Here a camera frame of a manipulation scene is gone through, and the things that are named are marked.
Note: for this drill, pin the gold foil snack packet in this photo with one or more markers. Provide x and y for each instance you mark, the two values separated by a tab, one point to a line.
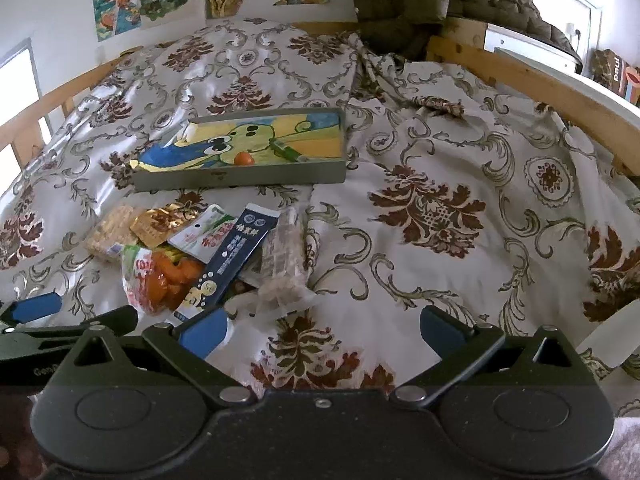
160	222

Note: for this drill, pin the puffed rice cracker packet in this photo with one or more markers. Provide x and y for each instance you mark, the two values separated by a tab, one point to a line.
112	230

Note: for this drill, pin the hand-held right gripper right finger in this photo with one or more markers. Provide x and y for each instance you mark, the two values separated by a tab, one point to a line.
440	332

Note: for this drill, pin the yellow green snack packet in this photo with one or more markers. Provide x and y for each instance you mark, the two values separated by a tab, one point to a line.
172	255

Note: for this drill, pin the grey cartoon print tray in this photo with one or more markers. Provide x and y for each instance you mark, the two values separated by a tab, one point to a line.
225	180

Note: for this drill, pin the white cabinet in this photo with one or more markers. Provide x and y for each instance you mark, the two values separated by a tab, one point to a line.
530	45

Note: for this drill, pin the floral printed blanket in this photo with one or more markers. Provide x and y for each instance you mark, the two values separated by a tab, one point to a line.
450	135

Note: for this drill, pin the wooden bed frame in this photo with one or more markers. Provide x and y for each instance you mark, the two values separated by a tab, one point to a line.
550	85

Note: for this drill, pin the clear packet of brown bars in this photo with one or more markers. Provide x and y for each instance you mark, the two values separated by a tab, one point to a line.
285	260

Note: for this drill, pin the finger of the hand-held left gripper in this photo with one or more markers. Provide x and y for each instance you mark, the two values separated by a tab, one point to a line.
37	308
75	335

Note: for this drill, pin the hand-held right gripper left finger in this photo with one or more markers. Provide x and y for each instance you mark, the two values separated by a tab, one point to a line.
202	337

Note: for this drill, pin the orange snack clear packet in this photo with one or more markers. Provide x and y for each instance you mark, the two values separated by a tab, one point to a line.
160	280

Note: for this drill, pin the colourful printed bag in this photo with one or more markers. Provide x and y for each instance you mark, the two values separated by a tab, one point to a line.
615	72

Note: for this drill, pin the dark blue snack packet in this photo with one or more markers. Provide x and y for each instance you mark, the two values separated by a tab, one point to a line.
235	255

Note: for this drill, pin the white green snack packet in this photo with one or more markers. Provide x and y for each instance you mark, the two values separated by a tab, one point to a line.
205	232

